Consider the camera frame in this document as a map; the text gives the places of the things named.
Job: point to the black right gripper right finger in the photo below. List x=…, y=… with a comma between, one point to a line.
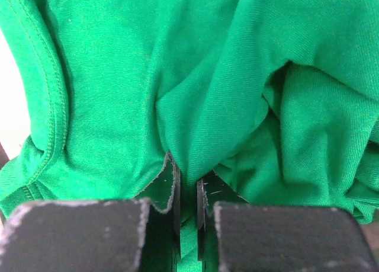
x=234, y=235

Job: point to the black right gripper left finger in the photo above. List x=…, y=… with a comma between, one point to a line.
x=139, y=234

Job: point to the green t-shirt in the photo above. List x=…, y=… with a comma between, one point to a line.
x=278, y=97

